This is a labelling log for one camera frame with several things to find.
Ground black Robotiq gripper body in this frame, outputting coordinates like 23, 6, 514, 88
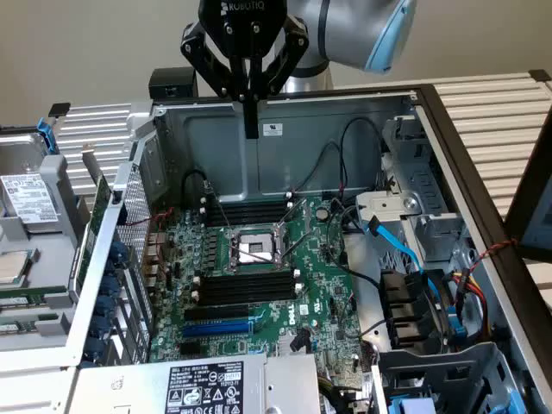
198, 0, 288, 60

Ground small black box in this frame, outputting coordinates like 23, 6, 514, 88
148, 67, 199, 99

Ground open grey PC case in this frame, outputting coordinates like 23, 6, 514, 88
64, 84, 552, 414

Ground metal socket cover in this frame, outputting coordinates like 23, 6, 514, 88
275, 198, 314, 260

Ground green graphics card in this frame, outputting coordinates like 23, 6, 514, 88
75, 144, 113, 290

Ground blue disk carrier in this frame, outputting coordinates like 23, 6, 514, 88
36, 118, 60, 157

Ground grey parts rack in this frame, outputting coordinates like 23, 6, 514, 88
0, 153, 94, 353

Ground dark locking lever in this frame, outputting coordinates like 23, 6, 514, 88
282, 232, 314, 258

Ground CPU socket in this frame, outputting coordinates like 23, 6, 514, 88
226, 223, 290, 273

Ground grey metal disk bay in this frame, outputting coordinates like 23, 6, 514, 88
355, 114, 474, 267

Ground silver locking lever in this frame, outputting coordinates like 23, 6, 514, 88
228, 244, 278, 265

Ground green Dell motherboard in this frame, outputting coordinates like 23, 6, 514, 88
148, 196, 367, 389

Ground dark blue slot latch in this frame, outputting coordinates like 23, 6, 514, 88
91, 316, 114, 337
102, 273, 125, 297
108, 240, 131, 265
94, 294, 118, 317
83, 337, 108, 362

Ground silver hard disk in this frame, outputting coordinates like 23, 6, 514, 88
0, 131, 66, 234

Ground long black expansion slot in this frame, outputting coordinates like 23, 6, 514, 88
184, 304, 251, 323

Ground blue expansion slot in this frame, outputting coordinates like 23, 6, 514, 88
180, 321, 254, 340

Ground silver CPU chip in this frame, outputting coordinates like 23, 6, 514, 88
0, 249, 34, 285

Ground blue plastic tab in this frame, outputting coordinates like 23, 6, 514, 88
448, 314, 469, 342

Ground silver power supply unit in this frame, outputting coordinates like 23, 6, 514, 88
64, 353, 320, 414

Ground grey perforated drive cage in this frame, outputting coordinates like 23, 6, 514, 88
373, 340, 536, 414

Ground blue drive caddy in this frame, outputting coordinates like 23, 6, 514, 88
386, 395, 437, 414

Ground thin black wire loop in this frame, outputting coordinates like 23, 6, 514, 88
338, 116, 387, 195

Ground thick black wire loop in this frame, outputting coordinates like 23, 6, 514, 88
179, 168, 213, 210

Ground red black twisted wire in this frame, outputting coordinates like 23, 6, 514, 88
468, 237, 519, 272
116, 206, 176, 228

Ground blue SATA wire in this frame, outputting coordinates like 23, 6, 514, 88
366, 215, 454, 311

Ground black fan duct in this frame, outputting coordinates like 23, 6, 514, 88
379, 269, 454, 350

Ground red yellow power wires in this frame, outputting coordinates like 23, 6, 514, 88
446, 265, 495, 344

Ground yellow black power wires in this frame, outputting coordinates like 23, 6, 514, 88
317, 373, 350, 414

